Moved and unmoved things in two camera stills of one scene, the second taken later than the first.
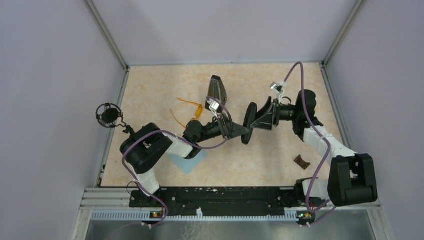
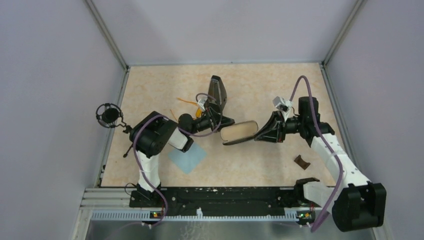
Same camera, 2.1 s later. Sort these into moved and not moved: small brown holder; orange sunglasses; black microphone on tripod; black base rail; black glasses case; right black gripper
Moved: right black gripper; black glasses case
Not moved: small brown holder; black microphone on tripod; orange sunglasses; black base rail
